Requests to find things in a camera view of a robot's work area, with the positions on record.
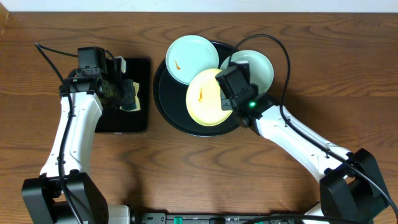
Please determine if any yellow green sponge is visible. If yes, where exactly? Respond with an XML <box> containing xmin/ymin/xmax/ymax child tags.
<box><xmin>119</xmin><ymin>82</ymin><xmax>141</xmax><ymax>112</ymax></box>

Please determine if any yellow plate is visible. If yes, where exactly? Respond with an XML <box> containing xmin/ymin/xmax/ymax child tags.
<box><xmin>185</xmin><ymin>68</ymin><xmax>232</xmax><ymax>126</ymax></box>

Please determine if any light blue plate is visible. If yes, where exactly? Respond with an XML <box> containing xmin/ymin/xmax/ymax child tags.
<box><xmin>221</xmin><ymin>50</ymin><xmax>274</xmax><ymax>94</ymax></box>
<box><xmin>165</xmin><ymin>35</ymin><xmax>219</xmax><ymax>85</ymax></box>

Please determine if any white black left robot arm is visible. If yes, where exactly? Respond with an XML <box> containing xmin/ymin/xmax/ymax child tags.
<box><xmin>22</xmin><ymin>77</ymin><xmax>136</xmax><ymax>223</ymax></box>

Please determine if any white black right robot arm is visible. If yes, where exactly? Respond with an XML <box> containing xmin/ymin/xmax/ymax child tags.
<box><xmin>221</xmin><ymin>87</ymin><xmax>397</xmax><ymax>223</ymax></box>

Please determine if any black rectangular tray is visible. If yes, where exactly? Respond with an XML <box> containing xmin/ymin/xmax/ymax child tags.
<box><xmin>95</xmin><ymin>58</ymin><xmax>151</xmax><ymax>134</ymax></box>

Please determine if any black round tray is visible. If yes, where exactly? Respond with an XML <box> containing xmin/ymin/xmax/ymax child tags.
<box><xmin>152</xmin><ymin>40</ymin><xmax>249</xmax><ymax>138</ymax></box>

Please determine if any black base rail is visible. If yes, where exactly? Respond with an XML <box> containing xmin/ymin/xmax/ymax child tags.
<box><xmin>136</xmin><ymin>212</ymin><xmax>315</xmax><ymax>224</ymax></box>

